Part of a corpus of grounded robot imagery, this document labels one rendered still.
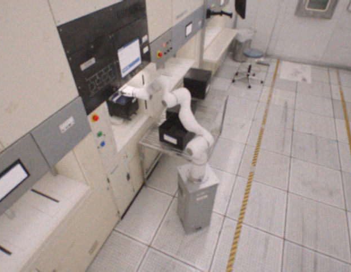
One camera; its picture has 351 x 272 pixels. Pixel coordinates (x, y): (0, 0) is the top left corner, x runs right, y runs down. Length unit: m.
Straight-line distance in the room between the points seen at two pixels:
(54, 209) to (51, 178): 0.30
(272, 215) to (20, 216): 2.32
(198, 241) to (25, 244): 1.48
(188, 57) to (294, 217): 2.47
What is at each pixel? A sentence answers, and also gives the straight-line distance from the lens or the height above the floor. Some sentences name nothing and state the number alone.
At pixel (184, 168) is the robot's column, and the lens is 2.01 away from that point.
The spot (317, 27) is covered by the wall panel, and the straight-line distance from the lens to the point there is 5.96.
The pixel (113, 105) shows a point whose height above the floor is 1.10.
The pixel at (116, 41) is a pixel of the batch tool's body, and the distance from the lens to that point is 1.73.
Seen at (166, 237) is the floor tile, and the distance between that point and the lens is 2.53.
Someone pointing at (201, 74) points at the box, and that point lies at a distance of 2.84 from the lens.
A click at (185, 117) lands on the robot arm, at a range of 1.63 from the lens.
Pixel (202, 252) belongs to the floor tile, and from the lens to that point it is 2.49.
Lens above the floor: 2.32
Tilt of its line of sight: 42 degrees down
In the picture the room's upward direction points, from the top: straight up
